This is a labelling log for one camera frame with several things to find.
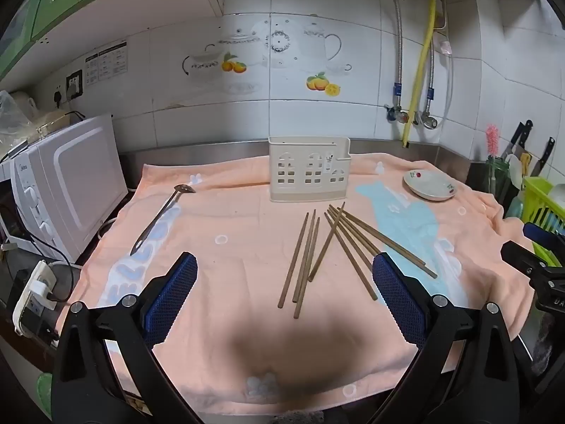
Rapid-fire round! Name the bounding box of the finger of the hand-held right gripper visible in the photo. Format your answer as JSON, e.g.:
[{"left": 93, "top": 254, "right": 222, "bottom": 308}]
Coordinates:
[
  {"left": 500, "top": 240, "right": 551, "bottom": 277},
  {"left": 523, "top": 222, "right": 565, "bottom": 256}
]

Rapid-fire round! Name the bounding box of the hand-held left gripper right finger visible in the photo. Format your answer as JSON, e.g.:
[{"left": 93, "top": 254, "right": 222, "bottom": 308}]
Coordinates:
[{"left": 371, "top": 252, "right": 520, "bottom": 424}]

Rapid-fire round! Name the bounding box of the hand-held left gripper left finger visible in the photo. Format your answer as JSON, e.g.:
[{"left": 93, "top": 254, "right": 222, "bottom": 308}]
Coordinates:
[{"left": 50, "top": 252, "right": 199, "bottom": 424}]

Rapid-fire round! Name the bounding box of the bunch of wooden chopsticks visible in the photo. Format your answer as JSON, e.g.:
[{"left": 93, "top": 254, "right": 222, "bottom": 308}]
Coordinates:
[{"left": 277, "top": 202, "right": 439, "bottom": 320}]

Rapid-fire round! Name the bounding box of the cream plastic utensil holder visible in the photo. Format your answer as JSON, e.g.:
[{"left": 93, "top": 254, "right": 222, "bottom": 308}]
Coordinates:
[{"left": 268, "top": 136, "right": 351, "bottom": 203}]

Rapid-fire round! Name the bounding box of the person's right hand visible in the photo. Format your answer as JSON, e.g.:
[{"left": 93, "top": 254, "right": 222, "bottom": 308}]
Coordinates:
[{"left": 531, "top": 324, "right": 559, "bottom": 376}]

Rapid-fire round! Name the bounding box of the lime green plastic basket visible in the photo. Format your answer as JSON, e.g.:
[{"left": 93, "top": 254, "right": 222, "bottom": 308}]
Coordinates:
[{"left": 522, "top": 177, "right": 565, "bottom": 268}]

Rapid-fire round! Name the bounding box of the teal bottle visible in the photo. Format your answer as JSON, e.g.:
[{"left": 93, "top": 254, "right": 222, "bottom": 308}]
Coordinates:
[{"left": 505, "top": 190, "right": 526, "bottom": 219}]

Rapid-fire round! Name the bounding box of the glass jar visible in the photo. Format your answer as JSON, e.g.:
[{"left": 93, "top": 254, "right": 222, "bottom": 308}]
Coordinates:
[{"left": 486, "top": 159, "right": 508, "bottom": 195}]

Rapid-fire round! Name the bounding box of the white spoon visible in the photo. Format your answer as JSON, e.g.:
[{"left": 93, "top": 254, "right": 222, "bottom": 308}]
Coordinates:
[{"left": 504, "top": 154, "right": 524, "bottom": 186}]

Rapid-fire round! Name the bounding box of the metal ladle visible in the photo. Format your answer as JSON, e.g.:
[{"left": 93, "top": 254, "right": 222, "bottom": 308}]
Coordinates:
[{"left": 130, "top": 184, "right": 197, "bottom": 256}]

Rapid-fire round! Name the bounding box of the pink bottle brush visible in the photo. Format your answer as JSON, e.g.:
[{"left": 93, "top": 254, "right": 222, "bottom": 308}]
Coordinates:
[{"left": 486, "top": 124, "right": 500, "bottom": 195}]

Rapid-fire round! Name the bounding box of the peach printed towel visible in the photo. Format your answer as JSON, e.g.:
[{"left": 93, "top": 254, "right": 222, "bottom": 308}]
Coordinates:
[{"left": 66, "top": 152, "right": 536, "bottom": 417}]

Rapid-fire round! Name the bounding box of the white floral plate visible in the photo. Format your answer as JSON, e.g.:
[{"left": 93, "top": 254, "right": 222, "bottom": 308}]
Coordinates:
[{"left": 403, "top": 169, "right": 457, "bottom": 202}]

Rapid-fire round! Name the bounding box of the white plug adapter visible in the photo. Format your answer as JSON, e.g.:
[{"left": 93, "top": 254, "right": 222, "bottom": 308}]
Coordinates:
[{"left": 27, "top": 274, "right": 57, "bottom": 302}]

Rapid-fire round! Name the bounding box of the white power strip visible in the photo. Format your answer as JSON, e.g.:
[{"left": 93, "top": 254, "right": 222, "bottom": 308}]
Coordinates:
[{"left": 12, "top": 260, "right": 59, "bottom": 335}]

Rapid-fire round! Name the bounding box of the green cloth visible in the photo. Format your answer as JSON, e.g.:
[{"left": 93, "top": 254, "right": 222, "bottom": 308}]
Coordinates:
[{"left": 34, "top": 372, "right": 54, "bottom": 407}]

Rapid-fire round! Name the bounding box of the clear thin tube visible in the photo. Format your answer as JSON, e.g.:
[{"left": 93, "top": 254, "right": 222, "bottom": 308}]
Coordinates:
[{"left": 440, "top": 51, "right": 456, "bottom": 119}]

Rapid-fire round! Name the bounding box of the clear plastic bag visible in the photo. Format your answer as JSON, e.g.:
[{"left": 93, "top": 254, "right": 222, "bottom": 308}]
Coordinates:
[{"left": 0, "top": 89, "right": 38, "bottom": 142}]

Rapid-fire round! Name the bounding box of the black-handled knife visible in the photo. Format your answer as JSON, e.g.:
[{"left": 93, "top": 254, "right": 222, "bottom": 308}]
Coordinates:
[
  {"left": 529, "top": 137, "right": 556, "bottom": 177},
  {"left": 501, "top": 120, "right": 534, "bottom": 160}
]

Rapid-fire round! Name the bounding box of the braided steel hose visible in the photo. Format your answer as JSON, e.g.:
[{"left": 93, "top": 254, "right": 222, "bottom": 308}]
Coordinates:
[
  {"left": 424, "top": 0, "right": 447, "bottom": 114},
  {"left": 380, "top": 0, "right": 404, "bottom": 109}
]

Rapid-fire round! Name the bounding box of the yellow corrugated hose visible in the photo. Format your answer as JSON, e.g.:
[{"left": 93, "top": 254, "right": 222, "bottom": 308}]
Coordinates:
[{"left": 403, "top": 0, "right": 438, "bottom": 148}]

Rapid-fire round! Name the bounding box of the teaware and fruit wall decal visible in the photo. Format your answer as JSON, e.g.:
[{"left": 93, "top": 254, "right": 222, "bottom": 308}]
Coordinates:
[{"left": 181, "top": 20, "right": 354, "bottom": 98}]

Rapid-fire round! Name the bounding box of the black wall socket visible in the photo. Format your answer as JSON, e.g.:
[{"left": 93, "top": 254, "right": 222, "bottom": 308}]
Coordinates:
[{"left": 66, "top": 70, "right": 84, "bottom": 100}]

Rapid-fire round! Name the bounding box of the wall notice sticker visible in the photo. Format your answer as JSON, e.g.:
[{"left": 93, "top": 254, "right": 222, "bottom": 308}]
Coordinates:
[{"left": 85, "top": 41, "right": 128, "bottom": 87}]

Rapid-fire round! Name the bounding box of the green wall cabinet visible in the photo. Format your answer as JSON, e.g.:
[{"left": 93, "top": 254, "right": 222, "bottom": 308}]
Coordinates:
[{"left": 0, "top": 0, "right": 224, "bottom": 82}]

